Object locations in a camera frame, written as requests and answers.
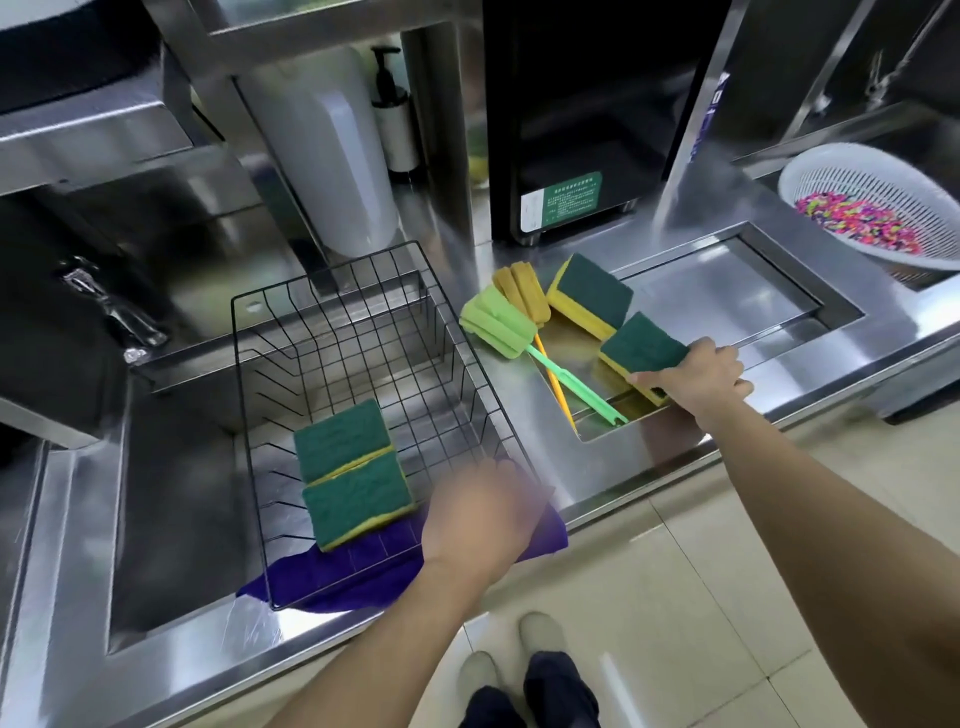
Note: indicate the person's left hand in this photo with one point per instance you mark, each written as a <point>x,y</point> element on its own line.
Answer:
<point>480,525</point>

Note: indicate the person's right hand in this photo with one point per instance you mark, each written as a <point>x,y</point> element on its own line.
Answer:
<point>709,382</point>

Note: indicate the person's left fingers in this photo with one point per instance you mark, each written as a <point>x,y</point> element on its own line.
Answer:
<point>517,484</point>

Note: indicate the person's right thumb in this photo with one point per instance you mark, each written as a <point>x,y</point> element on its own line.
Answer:
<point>645,379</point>

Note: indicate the green yellow scouring sponge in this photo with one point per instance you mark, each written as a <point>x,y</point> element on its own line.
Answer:
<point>641,345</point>
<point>356,499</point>
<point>341,439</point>
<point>592,292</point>

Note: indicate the person's right forearm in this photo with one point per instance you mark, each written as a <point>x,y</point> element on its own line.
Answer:
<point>840,555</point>

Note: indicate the person's left forearm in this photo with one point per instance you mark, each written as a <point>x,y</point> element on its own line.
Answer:
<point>390,652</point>

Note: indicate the person's right shoe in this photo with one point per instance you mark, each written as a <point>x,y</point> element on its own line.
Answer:
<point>541,634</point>

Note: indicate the person's shoe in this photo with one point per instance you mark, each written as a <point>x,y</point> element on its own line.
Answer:
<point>478,675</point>
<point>541,634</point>

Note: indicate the yellow sponge bottle brush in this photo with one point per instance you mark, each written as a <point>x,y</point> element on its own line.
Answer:
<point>521,289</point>

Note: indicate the green sponge bottle brush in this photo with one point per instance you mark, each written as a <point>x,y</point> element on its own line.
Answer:
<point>495,322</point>

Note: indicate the purple cleaning cloth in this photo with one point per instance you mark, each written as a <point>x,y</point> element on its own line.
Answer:
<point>352,574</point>

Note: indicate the person's left shoe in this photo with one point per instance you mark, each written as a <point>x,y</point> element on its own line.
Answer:
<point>478,675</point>

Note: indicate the person's dark trousers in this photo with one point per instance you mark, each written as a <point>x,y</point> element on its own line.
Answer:
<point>555,694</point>

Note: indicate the pile of colourful beads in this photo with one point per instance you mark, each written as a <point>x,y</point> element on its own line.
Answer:
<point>859,221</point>

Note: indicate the black cabinet appliance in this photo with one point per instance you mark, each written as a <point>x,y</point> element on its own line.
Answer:
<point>600,112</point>

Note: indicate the white plastic colander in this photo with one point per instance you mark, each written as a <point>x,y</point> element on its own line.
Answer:
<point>877,172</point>

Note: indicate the stainless steel sink basin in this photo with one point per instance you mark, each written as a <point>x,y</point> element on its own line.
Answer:
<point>172,510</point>

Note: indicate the white pump dispenser bottle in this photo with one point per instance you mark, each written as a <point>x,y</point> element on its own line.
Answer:
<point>395,124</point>

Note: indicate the large white plastic container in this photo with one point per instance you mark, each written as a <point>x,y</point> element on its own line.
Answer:
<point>330,142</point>

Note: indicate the steel spray faucet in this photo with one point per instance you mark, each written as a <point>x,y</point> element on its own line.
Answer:
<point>889,71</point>

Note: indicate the chrome sink faucet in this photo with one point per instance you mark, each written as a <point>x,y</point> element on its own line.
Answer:
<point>112,307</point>

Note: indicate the stainless steel shelf frame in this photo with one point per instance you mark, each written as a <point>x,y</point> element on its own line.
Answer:
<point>225,82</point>

